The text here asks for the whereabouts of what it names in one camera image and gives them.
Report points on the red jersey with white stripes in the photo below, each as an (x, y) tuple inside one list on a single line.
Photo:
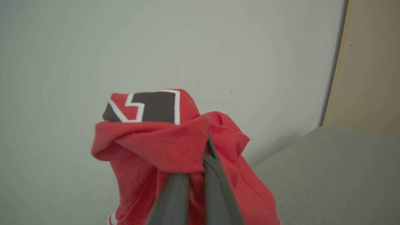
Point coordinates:
[(175, 150)]

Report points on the beige wooden door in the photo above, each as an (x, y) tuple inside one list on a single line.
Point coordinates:
[(365, 65)]

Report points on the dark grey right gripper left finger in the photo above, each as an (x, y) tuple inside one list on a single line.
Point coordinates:
[(173, 201)]

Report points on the grey fabric sofa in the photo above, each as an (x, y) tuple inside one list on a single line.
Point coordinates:
[(331, 178)]

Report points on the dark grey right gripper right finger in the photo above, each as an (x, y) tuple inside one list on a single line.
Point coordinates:
[(217, 190)]

